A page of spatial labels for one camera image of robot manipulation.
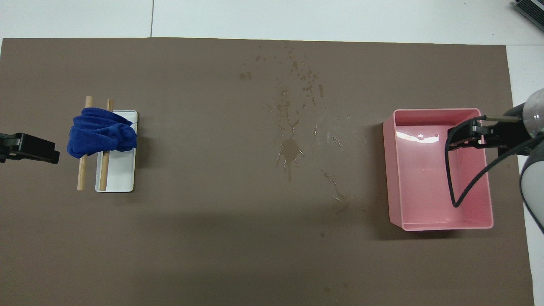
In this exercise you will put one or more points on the pink plastic bin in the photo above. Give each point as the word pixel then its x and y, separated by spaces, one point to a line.
pixel 425 191

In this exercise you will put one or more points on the grey ribbed device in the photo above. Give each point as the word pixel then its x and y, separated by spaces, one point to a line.
pixel 533 8

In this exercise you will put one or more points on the blue towel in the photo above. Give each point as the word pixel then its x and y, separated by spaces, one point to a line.
pixel 97 131

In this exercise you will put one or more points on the wooden dowel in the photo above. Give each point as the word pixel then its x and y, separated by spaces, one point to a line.
pixel 82 174
pixel 103 170

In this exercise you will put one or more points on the white rack base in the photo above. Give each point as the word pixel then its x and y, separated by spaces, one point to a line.
pixel 121 170

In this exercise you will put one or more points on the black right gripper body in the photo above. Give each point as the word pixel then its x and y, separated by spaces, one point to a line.
pixel 512 134

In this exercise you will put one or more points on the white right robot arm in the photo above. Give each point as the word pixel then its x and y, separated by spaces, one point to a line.
pixel 533 114

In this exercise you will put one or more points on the brown table mat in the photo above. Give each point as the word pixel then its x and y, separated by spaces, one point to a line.
pixel 212 233

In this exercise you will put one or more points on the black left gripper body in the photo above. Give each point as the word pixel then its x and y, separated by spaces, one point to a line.
pixel 6 146

